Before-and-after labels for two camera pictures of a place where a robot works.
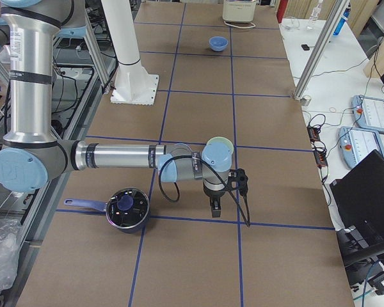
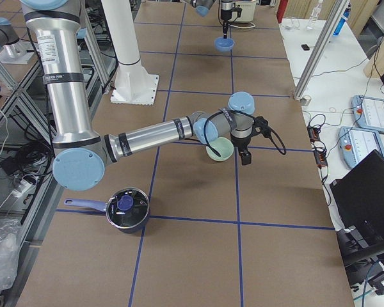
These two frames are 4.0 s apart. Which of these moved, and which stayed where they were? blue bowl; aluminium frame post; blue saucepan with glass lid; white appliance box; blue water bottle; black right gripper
Moved: blue bowl; black right gripper
Stayed: blue water bottle; white appliance box; aluminium frame post; blue saucepan with glass lid
